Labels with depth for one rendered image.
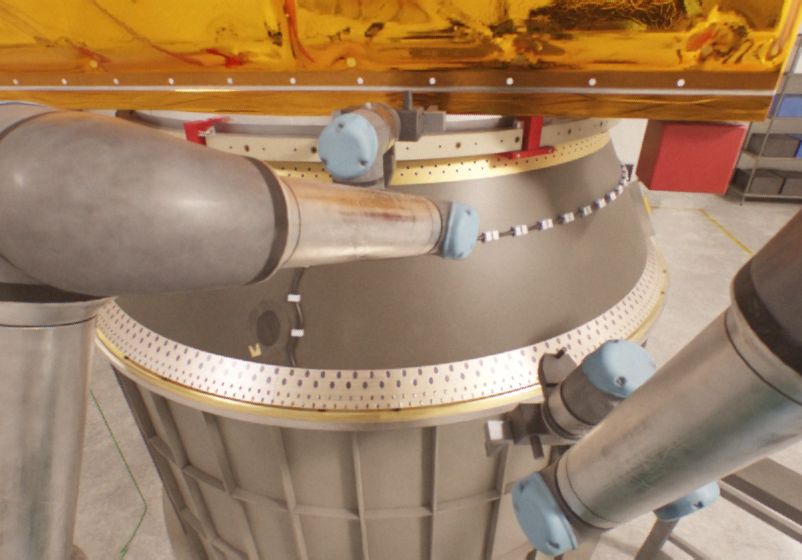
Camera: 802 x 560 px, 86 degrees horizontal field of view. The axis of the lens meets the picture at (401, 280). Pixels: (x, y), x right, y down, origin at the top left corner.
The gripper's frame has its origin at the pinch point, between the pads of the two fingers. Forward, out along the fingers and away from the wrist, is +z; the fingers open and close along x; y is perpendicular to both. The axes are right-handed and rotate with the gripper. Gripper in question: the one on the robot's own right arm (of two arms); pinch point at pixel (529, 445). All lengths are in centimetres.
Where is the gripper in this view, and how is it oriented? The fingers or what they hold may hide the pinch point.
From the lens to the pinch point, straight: 83.5
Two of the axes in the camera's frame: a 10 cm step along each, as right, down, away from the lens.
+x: 9.9, 0.5, 1.5
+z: -1.5, 6.1, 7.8
